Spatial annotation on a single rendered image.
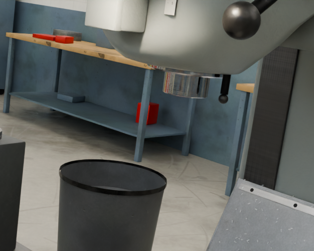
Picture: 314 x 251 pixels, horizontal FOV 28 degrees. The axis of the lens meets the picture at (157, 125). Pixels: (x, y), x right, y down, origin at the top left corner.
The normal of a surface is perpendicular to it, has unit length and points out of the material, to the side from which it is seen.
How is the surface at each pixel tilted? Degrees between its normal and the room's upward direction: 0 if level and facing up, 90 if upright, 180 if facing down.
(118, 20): 90
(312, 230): 63
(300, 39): 117
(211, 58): 129
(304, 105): 90
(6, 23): 90
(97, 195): 94
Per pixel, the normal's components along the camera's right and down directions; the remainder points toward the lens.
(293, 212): -0.55, -0.39
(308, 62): -0.68, 0.05
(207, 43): 0.20, 0.70
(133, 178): -0.39, 0.06
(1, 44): 0.72, 0.22
